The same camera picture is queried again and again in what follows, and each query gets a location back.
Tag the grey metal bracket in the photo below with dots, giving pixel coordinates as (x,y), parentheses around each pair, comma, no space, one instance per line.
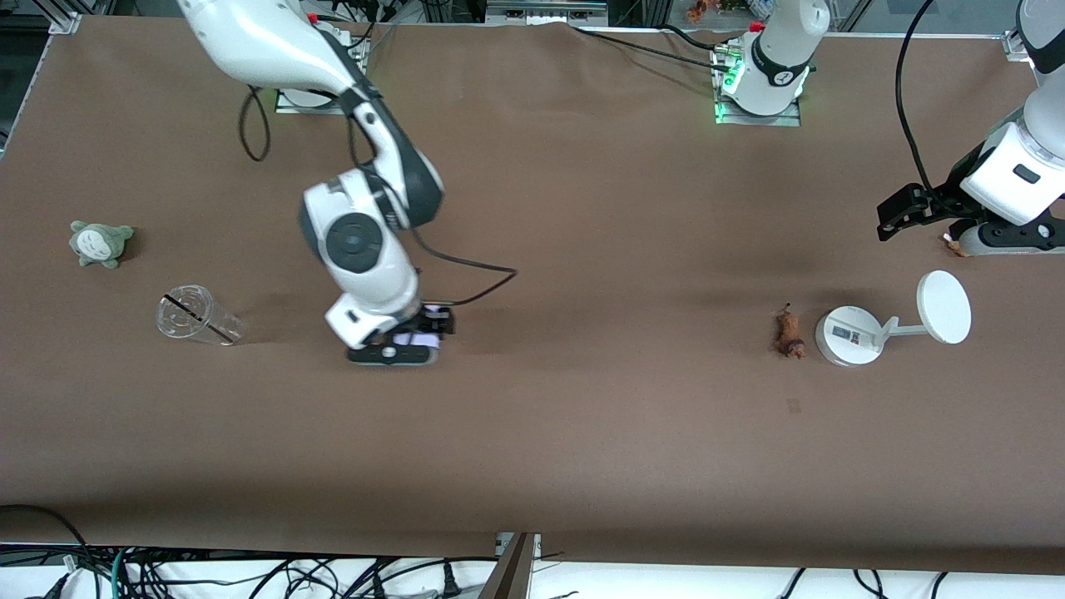
(545,8)

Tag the aluminium frame rail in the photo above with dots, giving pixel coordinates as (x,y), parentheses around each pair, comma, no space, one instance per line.
(65,17)

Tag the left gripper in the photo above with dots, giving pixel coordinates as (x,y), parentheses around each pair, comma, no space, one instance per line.
(946,202)

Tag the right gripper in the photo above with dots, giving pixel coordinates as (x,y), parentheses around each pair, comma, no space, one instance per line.
(436,319)

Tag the small purple box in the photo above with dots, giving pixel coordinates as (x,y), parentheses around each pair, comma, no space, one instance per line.
(416,339)

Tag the black power plug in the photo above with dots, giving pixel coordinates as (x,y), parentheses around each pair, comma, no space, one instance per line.
(449,582)

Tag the clear plastic cup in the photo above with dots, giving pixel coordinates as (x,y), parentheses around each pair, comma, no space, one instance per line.
(185,318)

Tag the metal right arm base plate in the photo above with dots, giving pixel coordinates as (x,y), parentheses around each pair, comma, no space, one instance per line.
(287,106)

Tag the orange toy figure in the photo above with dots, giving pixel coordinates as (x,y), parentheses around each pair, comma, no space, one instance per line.
(696,10)

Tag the grey-green Totoro plush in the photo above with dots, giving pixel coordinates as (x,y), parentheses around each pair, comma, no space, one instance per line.
(100,243)

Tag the white round desk stand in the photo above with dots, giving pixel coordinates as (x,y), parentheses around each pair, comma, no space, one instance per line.
(944,306)

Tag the black drinking straw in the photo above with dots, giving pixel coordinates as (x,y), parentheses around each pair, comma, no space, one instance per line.
(200,319)

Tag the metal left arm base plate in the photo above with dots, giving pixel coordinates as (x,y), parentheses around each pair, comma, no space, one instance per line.
(790,116)

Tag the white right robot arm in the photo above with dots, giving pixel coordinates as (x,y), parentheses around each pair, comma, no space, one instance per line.
(274,42)

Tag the brown lion statue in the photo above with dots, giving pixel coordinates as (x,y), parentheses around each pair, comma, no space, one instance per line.
(788,331)

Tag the brown table leg beam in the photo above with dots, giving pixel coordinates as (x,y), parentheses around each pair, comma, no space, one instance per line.
(507,574)

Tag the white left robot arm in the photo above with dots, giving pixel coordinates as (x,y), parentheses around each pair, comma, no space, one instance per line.
(782,50)

